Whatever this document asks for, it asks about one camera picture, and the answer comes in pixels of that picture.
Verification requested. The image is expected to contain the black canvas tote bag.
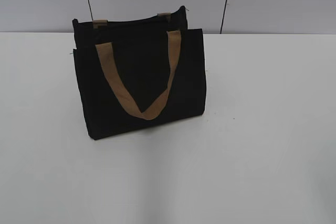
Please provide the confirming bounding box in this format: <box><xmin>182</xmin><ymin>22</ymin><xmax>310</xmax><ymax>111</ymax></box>
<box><xmin>72</xmin><ymin>6</ymin><xmax>206</xmax><ymax>140</ymax></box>

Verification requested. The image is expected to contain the tan front bag handle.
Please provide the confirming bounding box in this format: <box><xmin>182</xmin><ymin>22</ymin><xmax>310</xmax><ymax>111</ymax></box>
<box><xmin>95</xmin><ymin>30</ymin><xmax>182</xmax><ymax>121</ymax></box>

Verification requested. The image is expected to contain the tan bag handle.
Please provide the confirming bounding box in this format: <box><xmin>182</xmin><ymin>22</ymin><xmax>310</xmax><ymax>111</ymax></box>
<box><xmin>95</xmin><ymin>30</ymin><xmax>182</xmax><ymax>121</ymax></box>
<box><xmin>92</xmin><ymin>13</ymin><xmax>171</xmax><ymax>29</ymax></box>

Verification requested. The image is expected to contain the tan rear bag handle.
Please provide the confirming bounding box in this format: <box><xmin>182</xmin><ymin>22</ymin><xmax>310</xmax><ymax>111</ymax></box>
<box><xmin>92</xmin><ymin>13</ymin><xmax>171</xmax><ymax>29</ymax></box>

